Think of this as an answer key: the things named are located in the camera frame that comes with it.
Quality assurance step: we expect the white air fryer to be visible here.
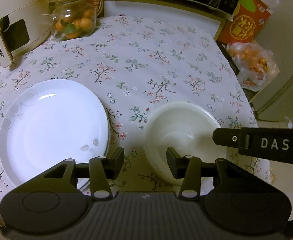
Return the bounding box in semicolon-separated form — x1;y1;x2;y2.
0;0;51;67

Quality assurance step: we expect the floral tablecloth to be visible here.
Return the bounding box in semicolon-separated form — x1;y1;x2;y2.
0;16;257;223

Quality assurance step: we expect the plastic bag of kumquats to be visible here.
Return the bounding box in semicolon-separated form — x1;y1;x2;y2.
227;42;280;92

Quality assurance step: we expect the white plate with swirls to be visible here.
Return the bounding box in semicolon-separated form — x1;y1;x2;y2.
0;80;110;186

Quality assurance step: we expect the glass jar of oranges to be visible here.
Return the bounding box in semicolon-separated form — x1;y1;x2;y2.
50;0;100;41

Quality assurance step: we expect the cream bowl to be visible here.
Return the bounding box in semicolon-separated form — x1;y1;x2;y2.
144;101;227;186

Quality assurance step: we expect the blue patterned plate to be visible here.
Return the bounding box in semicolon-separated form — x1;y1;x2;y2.
78;117;111;198

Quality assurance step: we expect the red gift box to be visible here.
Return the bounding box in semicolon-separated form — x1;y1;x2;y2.
217;0;272;44

